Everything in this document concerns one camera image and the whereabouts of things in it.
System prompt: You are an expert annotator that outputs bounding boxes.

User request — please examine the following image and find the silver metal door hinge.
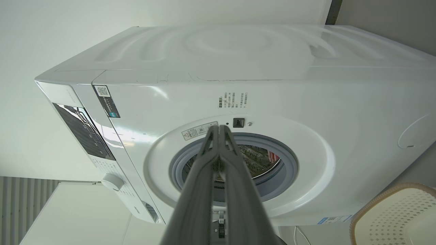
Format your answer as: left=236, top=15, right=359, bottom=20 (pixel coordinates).
left=213, top=210, right=226, bottom=239

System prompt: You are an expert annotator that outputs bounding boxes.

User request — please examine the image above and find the grey rubber door gasket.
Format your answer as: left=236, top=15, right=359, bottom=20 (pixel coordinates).
left=169, top=133, right=298, bottom=205

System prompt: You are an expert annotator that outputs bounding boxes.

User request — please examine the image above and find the white cabinet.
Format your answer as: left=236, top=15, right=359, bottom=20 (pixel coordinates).
left=20, top=182, right=164, bottom=245

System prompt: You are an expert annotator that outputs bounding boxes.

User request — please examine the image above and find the blue energy label sticker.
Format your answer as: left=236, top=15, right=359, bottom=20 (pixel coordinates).
left=317, top=215, right=352, bottom=225

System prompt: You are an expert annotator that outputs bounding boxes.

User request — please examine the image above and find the black baseboard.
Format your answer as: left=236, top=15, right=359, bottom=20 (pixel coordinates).
left=325, top=0, right=343, bottom=25

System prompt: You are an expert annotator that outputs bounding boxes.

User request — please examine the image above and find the grey slatted panel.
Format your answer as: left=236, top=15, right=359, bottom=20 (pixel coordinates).
left=0, top=176, right=60, bottom=245

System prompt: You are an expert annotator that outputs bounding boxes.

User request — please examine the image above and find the cream perforated laundry basket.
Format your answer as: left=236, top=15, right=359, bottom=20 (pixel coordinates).
left=350, top=183, right=436, bottom=245

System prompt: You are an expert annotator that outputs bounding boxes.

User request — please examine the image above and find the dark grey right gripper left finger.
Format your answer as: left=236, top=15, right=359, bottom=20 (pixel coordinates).
left=160, top=125, right=220, bottom=245

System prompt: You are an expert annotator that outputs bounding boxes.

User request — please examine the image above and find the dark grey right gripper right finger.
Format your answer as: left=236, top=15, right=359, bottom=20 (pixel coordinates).
left=220, top=125, right=286, bottom=245

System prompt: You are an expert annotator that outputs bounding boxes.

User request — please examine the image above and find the white round control dial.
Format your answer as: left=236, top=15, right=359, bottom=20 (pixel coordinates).
left=101, top=174, right=125, bottom=192

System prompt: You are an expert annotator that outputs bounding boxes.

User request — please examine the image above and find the grey warning sticker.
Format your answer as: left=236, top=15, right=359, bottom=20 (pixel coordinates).
left=182, top=121, right=218, bottom=141

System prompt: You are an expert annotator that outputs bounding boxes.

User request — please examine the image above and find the white front-load washing machine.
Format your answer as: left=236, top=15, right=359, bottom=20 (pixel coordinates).
left=34, top=24, right=436, bottom=227

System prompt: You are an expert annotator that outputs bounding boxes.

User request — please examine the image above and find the round drain filter cover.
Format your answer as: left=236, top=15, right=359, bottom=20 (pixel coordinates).
left=398, top=114, right=436, bottom=149

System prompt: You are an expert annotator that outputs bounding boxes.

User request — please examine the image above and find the printed instruction text label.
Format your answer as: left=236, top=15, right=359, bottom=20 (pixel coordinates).
left=218, top=92, right=248, bottom=109

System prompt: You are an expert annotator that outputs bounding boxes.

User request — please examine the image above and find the stainless steel washing machine drum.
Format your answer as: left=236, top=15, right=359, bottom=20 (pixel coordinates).
left=184, top=145, right=282, bottom=179

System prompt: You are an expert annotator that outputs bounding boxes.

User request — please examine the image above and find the black glossy control panel display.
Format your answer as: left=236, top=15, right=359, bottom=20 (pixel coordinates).
left=53, top=103, right=115, bottom=161

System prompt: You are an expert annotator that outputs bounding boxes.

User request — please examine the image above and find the thin white cable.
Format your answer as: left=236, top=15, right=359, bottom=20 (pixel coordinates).
left=294, top=226, right=312, bottom=245

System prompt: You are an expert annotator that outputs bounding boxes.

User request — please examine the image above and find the dark QR code sticker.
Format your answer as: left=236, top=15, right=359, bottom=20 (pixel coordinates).
left=94, top=85, right=121, bottom=118

